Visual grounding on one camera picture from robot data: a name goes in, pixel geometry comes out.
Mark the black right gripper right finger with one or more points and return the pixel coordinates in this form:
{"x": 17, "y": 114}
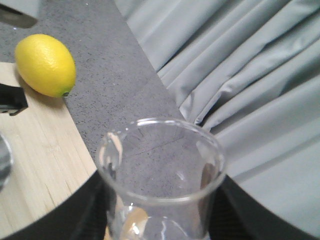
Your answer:
{"x": 237, "y": 216}

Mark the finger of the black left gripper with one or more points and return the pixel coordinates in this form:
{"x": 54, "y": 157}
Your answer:
{"x": 12, "y": 100}

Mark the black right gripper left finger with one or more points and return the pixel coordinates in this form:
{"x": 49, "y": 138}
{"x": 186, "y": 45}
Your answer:
{"x": 81, "y": 217}

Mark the steel jigger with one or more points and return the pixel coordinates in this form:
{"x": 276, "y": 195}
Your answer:
{"x": 6, "y": 161}

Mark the glass beaker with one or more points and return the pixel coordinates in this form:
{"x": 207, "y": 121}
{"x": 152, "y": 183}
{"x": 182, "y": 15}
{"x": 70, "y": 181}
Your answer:
{"x": 160, "y": 176}

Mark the yellow lemon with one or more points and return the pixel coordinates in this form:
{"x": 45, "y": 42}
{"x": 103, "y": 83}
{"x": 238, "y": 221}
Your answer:
{"x": 46, "y": 65}

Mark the wooden cutting board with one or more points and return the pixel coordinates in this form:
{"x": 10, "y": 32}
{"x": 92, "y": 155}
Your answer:
{"x": 51, "y": 160}

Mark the wooden dish rack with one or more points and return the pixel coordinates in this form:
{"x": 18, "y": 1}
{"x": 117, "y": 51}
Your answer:
{"x": 20, "y": 13}

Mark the grey curtain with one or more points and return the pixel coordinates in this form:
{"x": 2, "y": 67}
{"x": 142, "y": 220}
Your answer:
{"x": 249, "y": 72}

